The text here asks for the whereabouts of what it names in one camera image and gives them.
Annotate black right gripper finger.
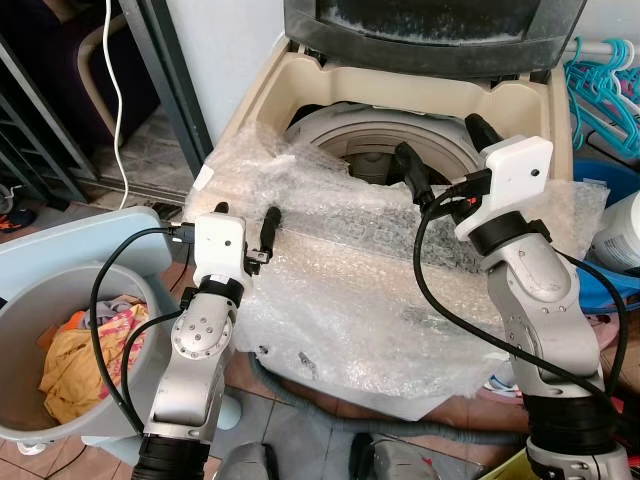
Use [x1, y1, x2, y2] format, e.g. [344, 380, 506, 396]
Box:
[466, 113, 501, 151]
[397, 143, 433, 197]

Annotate yellow garment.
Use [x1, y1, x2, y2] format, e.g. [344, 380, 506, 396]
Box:
[40, 305, 151, 421]

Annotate beige top-load washing machine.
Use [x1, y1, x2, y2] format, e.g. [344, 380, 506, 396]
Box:
[185, 40, 576, 421]

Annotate grey washer drum rim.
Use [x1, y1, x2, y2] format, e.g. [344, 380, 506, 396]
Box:
[287, 103, 491, 191]

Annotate clear bubble wrap sheet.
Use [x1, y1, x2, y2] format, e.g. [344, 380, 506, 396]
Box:
[183, 130, 609, 401]

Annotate dark grey washer lid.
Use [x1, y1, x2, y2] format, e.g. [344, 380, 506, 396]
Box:
[283, 0, 588, 81]

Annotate light blue basket lid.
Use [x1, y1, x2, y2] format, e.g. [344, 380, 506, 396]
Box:
[0, 207, 191, 311]

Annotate white jar green lid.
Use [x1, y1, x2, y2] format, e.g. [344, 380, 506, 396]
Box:
[592, 190, 640, 273]

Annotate blue plastic basin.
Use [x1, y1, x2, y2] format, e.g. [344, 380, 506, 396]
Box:
[575, 158, 640, 311]

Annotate grey left robot leg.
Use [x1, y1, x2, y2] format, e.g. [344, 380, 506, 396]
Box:
[215, 442, 281, 480]

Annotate grey robot leg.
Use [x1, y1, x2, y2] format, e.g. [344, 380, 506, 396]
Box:
[348, 432, 441, 480]
[215, 442, 281, 480]

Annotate grey right robot leg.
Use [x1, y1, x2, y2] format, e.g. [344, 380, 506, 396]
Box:
[348, 432, 441, 480]

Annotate grey plastic laundry basket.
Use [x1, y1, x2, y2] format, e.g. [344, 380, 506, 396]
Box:
[0, 262, 181, 446]

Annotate yellow-green plastic basket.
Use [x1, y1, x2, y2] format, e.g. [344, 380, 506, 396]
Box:
[480, 450, 531, 480]

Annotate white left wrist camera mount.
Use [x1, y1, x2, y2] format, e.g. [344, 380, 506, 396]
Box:
[193, 213, 248, 286]

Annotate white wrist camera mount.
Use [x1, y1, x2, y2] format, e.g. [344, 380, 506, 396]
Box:
[455, 137, 554, 241]
[193, 213, 248, 286]

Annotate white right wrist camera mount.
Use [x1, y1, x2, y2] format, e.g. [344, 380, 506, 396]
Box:
[455, 137, 554, 241]

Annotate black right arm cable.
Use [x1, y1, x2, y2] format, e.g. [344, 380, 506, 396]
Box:
[413, 190, 626, 421]

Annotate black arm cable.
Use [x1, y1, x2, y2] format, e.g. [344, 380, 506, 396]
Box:
[413, 190, 626, 421]
[90, 225, 196, 441]

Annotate white hanger rail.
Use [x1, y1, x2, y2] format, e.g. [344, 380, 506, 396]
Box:
[563, 40, 640, 53]

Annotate dark metal door frame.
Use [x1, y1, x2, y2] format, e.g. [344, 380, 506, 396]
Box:
[120, 0, 216, 181]

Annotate white hanging cable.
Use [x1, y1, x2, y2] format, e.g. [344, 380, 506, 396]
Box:
[103, 0, 131, 209]

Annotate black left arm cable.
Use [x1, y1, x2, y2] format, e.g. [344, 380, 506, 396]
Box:
[90, 225, 196, 441]

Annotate grey corrugated drain hose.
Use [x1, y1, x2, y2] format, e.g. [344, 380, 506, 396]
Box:
[250, 355, 531, 441]

